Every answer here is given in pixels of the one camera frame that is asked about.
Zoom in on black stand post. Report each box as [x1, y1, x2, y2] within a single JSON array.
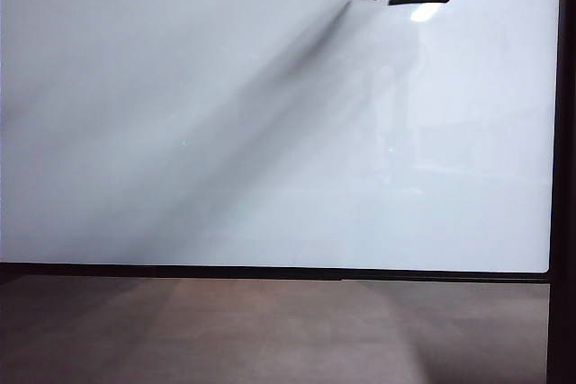
[[545, 0, 576, 384]]

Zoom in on white board with black frame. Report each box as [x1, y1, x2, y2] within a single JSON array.
[[0, 0, 563, 285]]

